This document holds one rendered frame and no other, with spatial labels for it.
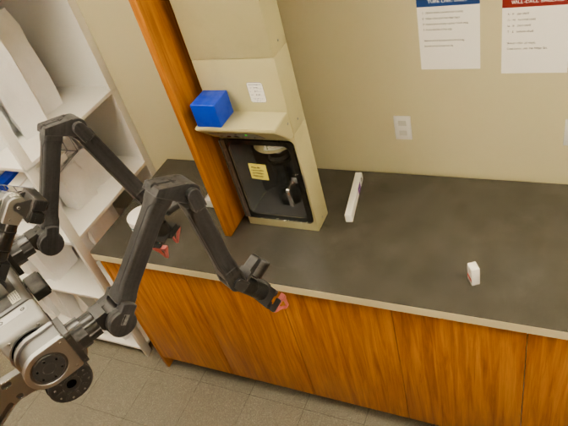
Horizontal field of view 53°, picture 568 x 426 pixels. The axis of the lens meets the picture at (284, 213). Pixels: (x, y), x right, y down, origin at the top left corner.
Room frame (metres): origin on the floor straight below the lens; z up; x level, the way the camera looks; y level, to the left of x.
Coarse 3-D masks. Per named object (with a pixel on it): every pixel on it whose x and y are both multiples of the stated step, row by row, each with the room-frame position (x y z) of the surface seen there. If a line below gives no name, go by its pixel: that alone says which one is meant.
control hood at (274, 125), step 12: (228, 120) 1.77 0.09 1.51; (240, 120) 1.75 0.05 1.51; (252, 120) 1.72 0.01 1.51; (264, 120) 1.70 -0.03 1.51; (276, 120) 1.67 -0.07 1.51; (288, 120) 1.70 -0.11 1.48; (204, 132) 1.80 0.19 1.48; (216, 132) 1.76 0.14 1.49; (228, 132) 1.72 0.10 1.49; (240, 132) 1.69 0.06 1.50; (252, 132) 1.66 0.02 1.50; (264, 132) 1.63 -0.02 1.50; (276, 132) 1.62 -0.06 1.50; (288, 132) 1.68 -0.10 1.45
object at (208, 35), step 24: (192, 0) 1.84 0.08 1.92; (216, 0) 1.79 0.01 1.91; (240, 0) 1.74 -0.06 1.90; (264, 0) 1.73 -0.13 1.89; (192, 24) 1.85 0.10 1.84; (216, 24) 1.80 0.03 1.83; (240, 24) 1.75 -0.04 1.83; (264, 24) 1.71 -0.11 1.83; (192, 48) 1.87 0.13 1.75; (216, 48) 1.82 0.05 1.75; (240, 48) 1.77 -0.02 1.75; (264, 48) 1.72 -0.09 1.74
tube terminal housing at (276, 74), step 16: (208, 64) 1.85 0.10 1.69; (224, 64) 1.81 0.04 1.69; (240, 64) 1.78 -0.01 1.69; (256, 64) 1.75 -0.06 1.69; (272, 64) 1.71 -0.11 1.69; (288, 64) 1.78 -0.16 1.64; (208, 80) 1.86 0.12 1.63; (224, 80) 1.83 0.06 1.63; (240, 80) 1.79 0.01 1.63; (256, 80) 1.76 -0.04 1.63; (272, 80) 1.72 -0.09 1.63; (288, 80) 1.76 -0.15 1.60; (240, 96) 1.80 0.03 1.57; (272, 96) 1.73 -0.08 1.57; (288, 96) 1.73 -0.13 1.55; (288, 112) 1.71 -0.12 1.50; (304, 128) 1.78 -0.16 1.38; (304, 144) 1.76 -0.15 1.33; (304, 160) 1.73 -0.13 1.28; (304, 176) 1.71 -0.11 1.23; (320, 192) 1.78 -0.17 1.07; (320, 208) 1.76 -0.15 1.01; (272, 224) 1.82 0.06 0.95; (288, 224) 1.78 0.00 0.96; (304, 224) 1.74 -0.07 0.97; (320, 224) 1.73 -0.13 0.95
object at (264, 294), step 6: (258, 282) 1.29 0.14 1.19; (264, 282) 1.32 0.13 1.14; (258, 288) 1.27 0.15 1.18; (264, 288) 1.28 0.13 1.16; (270, 288) 1.29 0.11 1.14; (258, 294) 1.27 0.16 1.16; (264, 294) 1.27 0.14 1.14; (270, 294) 1.27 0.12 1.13; (276, 294) 1.27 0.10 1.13; (258, 300) 1.28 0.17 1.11; (264, 300) 1.27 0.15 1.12; (270, 300) 1.26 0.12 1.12
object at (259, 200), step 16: (240, 144) 1.82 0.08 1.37; (256, 144) 1.78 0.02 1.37; (272, 144) 1.75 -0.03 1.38; (288, 144) 1.71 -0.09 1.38; (240, 160) 1.84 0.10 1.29; (256, 160) 1.80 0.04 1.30; (272, 160) 1.76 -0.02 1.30; (288, 160) 1.72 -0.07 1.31; (240, 176) 1.85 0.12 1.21; (272, 176) 1.77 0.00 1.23; (288, 176) 1.73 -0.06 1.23; (256, 192) 1.82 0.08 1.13; (272, 192) 1.78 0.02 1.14; (304, 192) 1.70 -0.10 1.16; (256, 208) 1.84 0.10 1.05; (272, 208) 1.80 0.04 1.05; (288, 208) 1.75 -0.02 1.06; (304, 208) 1.71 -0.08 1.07
